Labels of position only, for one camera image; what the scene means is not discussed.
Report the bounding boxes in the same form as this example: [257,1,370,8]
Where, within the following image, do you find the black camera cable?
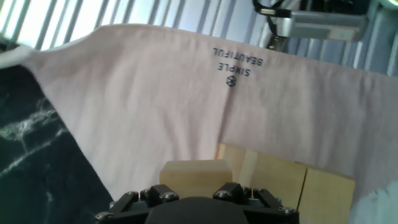
[253,0,293,19]

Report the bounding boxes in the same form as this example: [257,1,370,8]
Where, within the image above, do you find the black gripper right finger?
[213,182,300,224]

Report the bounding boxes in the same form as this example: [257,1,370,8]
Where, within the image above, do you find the silver depth camera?
[259,7,369,43]

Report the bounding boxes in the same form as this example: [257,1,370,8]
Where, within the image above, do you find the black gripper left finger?
[95,184,180,224]

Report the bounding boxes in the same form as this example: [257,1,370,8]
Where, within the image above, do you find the wooden cube block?
[297,161,356,224]
[244,149,308,209]
[159,159,233,199]
[216,142,249,187]

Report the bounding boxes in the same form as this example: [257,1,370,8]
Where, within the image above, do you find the aluminium frame beam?
[366,6,398,77]

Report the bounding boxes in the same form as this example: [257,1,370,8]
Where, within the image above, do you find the marble pink black cloth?
[0,24,398,224]

